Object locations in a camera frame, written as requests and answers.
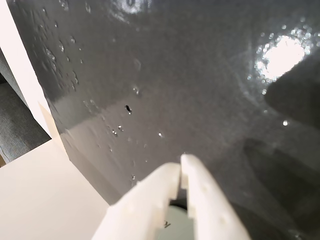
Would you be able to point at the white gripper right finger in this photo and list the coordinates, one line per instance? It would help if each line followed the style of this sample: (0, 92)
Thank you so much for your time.
(212, 207)

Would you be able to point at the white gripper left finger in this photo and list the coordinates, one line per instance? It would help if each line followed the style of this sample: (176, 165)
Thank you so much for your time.
(140, 207)

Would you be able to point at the black plastic mat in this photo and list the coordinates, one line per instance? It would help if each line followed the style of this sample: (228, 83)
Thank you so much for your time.
(175, 87)

